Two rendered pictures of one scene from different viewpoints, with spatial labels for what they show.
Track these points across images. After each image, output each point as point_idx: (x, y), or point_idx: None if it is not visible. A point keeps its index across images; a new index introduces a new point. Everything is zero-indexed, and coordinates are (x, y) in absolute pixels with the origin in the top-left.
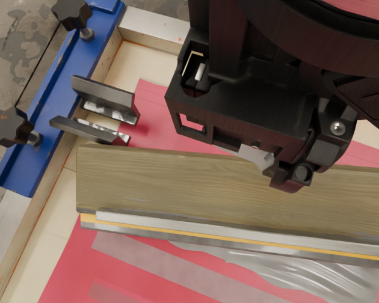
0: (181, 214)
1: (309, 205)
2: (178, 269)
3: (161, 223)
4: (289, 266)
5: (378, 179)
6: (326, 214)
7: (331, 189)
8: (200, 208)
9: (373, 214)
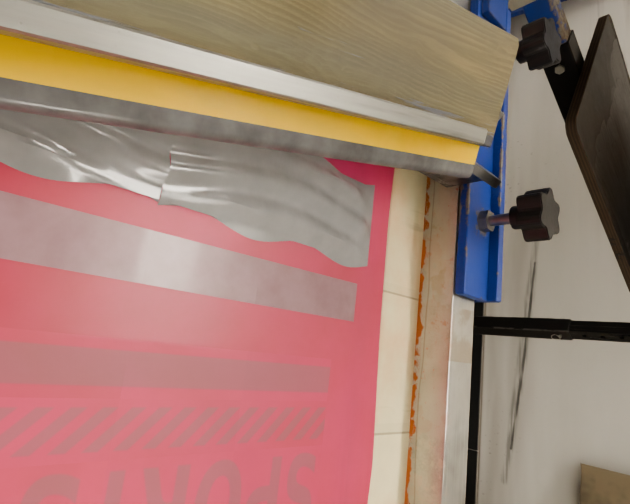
0: (102, 19)
1: (365, 41)
2: (42, 229)
3: (52, 23)
4: (272, 202)
5: (446, 8)
6: (384, 63)
7: (396, 12)
8: (159, 9)
9: (432, 71)
